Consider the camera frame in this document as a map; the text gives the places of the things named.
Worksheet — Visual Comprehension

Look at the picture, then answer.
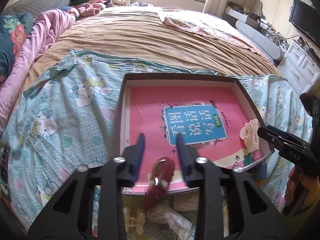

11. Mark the small cream hair clip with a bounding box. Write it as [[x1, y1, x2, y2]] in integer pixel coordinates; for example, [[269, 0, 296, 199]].
[[123, 206, 146, 236]]

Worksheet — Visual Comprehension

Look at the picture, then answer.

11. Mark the tan bed blanket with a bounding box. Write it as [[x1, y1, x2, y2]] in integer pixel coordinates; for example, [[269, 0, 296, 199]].
[[23, 7, 278, 88]]

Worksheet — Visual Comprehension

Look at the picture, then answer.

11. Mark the person's right hand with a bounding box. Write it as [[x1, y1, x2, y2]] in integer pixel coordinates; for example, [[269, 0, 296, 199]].
[[284, 167, 301, 205]]

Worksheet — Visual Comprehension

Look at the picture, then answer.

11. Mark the grey quilted headboard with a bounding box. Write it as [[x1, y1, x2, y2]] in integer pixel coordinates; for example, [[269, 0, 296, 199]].
[[1, 0, 70, 18]]

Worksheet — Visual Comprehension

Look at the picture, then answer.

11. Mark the dark cardboard tray box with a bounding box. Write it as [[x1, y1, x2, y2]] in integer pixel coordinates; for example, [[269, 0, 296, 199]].
[[114, 73, 275, 196]]

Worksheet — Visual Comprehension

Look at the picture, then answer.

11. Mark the pink quilt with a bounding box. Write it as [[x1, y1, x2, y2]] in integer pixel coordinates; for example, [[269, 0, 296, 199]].
[[1, 9, 76, 132]]

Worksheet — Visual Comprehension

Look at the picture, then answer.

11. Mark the pink floral thin blanket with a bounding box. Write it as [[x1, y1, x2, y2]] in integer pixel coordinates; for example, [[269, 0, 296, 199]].
[[157, 7, 261, 55]]

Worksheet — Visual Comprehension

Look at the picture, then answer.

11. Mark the cream hair claw clip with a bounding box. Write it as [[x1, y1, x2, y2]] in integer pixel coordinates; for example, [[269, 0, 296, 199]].
[[239, 119, 260, 153]]

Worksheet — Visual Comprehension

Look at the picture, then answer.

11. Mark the pink plush toy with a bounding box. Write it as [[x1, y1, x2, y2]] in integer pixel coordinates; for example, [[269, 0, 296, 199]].
[[75, 3, 106, 17]]

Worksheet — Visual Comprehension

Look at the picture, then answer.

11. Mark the black flat television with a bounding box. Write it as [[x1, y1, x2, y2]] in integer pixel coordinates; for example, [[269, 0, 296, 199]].
[[289, 0, 320, 47]]

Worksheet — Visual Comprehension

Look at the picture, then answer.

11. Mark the pink book with blue label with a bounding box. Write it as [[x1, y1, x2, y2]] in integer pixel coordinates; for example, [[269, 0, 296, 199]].
[[126, 87, 263, 192]]

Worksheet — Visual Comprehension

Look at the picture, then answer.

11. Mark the Hello Kitty blue sheet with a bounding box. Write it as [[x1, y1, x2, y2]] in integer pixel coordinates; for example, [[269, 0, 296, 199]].
[[1, 50, 313, 239]]

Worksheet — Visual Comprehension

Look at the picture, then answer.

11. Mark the white drawer cabinet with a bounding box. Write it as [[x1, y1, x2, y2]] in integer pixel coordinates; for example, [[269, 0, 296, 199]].
[[278, 41, 319, 98]]

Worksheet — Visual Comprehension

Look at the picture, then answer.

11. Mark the white grey low cabinet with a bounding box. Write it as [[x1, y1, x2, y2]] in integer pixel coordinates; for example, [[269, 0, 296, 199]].
[[222, 7, 284, 62]]

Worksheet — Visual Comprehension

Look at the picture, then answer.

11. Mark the small blue jewelry box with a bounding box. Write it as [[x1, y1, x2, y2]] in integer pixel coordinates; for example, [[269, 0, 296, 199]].
[[251, 163, 267, 180]]

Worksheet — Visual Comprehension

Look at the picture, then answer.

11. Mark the bag of dark jewelry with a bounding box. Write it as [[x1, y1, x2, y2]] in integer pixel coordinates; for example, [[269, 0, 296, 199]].
[[146, 204, 194, 239]]

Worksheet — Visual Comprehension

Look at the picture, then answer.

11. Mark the dark floral pillow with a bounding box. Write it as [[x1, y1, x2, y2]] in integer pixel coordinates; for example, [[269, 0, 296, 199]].
[[0, 12, 33, 82]]

